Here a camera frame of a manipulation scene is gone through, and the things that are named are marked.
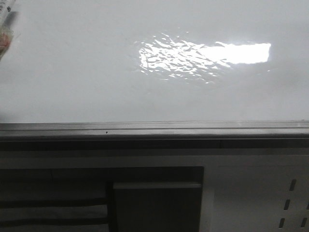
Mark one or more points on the taped whiteboard marker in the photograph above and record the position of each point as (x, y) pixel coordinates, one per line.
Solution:
(6, 33)

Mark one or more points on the white whiteboard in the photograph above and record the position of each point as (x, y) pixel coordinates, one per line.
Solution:
(156, 70)

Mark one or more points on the white perforated metal panel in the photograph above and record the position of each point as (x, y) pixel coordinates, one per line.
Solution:
(255, 194)

